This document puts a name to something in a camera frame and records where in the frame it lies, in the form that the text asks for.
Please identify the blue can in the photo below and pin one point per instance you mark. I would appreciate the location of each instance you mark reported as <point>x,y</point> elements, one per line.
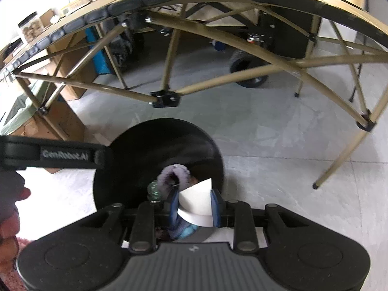
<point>219,46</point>

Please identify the black trash bin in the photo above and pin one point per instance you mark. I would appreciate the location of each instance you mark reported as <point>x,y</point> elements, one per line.
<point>136,157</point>

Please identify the black tripod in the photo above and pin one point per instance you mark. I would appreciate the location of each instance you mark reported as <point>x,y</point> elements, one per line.
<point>356,78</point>

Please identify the open cardboard box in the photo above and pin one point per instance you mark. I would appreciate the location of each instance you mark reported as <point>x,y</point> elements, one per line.
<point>72,75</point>

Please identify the clear jar with black lid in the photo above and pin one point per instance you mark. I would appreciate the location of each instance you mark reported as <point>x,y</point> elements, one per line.
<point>28,27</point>

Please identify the person's left forearm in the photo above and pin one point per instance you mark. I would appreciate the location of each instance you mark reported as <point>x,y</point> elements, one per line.
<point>18,257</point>

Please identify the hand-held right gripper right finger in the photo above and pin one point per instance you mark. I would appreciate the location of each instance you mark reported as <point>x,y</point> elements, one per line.
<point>215,207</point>

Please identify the purple fluffy headband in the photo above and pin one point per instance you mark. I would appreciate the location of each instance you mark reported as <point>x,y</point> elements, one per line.
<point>171,177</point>

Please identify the red and white can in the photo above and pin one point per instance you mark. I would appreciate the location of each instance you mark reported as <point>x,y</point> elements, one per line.
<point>253,38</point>

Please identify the green plastic liner bag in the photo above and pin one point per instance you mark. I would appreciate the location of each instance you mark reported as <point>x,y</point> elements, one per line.
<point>21,112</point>

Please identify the person's left hand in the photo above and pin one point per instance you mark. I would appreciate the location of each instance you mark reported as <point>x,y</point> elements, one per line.
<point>9,224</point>

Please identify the crushed clear plastic bottle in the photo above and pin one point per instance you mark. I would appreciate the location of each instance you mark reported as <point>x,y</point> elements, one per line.
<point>154,192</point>

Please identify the white paper cup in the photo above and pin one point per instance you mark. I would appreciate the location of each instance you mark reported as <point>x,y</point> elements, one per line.
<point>197,198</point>

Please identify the tan folding table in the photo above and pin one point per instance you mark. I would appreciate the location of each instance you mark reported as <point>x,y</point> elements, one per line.
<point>212,33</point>

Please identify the small tan cardboard box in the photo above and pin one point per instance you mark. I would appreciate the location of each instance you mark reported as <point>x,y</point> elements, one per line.
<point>72,6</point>

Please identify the cardboard box with green liner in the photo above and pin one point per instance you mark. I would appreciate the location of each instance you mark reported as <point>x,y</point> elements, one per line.
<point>66,121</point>

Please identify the blue plastic crate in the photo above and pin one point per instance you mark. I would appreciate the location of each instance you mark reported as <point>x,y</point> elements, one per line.
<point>100,53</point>

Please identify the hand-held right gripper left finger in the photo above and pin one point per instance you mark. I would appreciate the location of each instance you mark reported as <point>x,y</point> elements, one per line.
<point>173,206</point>

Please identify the black wagon cart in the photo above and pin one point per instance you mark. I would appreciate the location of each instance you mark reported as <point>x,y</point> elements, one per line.
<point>282,30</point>

